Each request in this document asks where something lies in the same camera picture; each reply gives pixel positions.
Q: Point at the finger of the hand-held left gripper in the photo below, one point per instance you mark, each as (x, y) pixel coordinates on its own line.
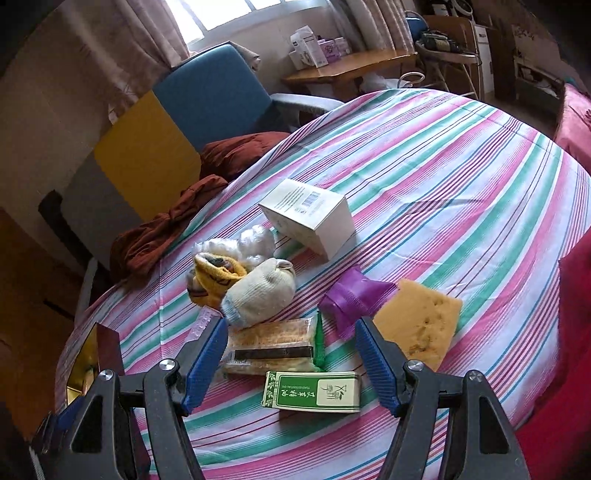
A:
(60, 422)

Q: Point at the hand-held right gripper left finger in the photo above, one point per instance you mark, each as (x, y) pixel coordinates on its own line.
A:
(205, 364)

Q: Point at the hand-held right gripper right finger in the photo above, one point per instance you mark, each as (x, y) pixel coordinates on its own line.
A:
(376, 364)

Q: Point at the pink clear packet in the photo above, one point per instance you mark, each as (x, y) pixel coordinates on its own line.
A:
(203, 323)

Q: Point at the yellow sponge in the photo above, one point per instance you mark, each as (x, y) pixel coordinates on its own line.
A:
(420, 318)

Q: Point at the gold tin box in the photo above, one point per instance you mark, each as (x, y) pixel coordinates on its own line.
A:
(87, 364)

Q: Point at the bread packet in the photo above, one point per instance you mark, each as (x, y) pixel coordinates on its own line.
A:
(272, 341)

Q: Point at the green and white box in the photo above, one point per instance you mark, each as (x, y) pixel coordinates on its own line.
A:
(309, 392)

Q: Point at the purple plastic bag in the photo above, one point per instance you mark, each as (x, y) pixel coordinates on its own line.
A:
(351, 295)

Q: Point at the cream sock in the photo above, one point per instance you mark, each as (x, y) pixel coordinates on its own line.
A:
(258, 295)

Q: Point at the yellow knitted sock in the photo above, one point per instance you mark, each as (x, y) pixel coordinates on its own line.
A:
(214, 277)

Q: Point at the white cardboard box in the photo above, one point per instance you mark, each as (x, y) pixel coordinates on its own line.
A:
(314, 217)

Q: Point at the wooden cabinet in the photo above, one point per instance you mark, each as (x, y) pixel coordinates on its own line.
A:
(27, 300)

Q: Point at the brown cloth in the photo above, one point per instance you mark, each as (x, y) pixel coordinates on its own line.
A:
(152, 235)

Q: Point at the red cloth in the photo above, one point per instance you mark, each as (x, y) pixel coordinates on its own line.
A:
(563, 369)

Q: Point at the blue yellow grey armchair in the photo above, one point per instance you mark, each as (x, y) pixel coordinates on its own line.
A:
(212, 92)

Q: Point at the white plastic bag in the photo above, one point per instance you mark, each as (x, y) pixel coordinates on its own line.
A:
(378, 82)

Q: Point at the wooden desk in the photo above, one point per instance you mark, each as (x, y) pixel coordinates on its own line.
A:
(351, 67)

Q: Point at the pink quilt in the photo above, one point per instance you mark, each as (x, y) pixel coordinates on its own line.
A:
(575, 120)

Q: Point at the small purple box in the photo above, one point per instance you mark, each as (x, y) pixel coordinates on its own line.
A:
(334, 46)

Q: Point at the white carton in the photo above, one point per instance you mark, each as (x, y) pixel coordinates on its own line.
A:
(307, 48)

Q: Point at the patterned curtain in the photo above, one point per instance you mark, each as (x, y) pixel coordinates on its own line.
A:
(378, 23)
(147, 32)

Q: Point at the cardboard boxes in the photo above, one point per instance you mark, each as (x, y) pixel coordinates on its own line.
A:
(480, 41)

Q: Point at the window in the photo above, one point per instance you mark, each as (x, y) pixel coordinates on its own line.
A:
(231, 18)

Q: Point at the metal frame stand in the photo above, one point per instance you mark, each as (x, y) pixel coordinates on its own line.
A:
(445, 57)

